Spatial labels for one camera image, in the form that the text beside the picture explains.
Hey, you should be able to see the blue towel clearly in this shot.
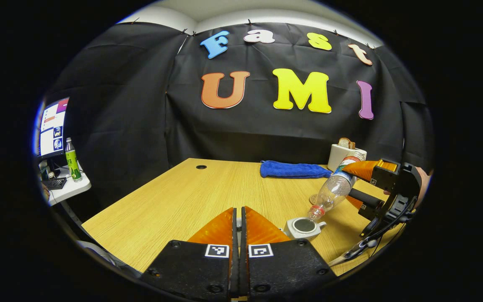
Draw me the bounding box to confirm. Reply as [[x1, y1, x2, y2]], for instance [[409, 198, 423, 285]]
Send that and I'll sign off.
[[260, 160, 333, 179]]

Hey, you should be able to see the white toaster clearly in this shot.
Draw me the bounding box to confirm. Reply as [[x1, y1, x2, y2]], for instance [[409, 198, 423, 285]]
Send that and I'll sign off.
[[327, 144, 368, 172]]

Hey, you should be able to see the black backdrop cloth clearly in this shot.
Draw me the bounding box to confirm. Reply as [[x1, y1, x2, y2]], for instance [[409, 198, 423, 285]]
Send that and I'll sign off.
[[47, 21, 435, 210]]

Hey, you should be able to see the green drink bottle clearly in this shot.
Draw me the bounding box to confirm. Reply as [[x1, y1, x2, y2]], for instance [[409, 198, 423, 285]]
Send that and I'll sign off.
[[65, 138, 83, 182]]

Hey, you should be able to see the black keyboard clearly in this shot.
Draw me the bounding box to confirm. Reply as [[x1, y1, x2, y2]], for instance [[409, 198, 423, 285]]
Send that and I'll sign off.
[[42, 177, 68, 190]]

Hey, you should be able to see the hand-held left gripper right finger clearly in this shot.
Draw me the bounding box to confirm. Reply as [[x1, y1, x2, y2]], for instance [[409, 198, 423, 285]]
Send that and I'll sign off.
[[241, 206, 338, 300]]

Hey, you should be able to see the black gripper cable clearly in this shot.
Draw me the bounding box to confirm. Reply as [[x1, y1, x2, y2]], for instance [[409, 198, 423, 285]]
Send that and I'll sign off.
[[327, 197, 416, 267]]

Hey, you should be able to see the white ceramic teacup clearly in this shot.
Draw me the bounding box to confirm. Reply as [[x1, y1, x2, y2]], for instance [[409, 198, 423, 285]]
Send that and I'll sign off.
[[283, 217, 327, 241]]

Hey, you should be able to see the white side table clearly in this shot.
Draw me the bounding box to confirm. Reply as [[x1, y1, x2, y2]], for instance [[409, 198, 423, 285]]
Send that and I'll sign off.
[[42, 166, 92, 207]]

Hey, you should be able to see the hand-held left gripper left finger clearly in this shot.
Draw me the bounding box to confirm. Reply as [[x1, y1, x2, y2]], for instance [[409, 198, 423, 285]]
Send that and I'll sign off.
[[141, 207, 239, 302]]

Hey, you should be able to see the clear plastic water bottle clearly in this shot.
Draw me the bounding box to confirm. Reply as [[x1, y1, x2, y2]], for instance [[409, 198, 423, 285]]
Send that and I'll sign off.
[[307, 151, 366, 221]]

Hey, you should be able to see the computer monitor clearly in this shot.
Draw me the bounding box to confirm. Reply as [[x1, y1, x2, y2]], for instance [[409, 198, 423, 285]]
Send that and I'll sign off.
[[36, 97, 70, 159]]

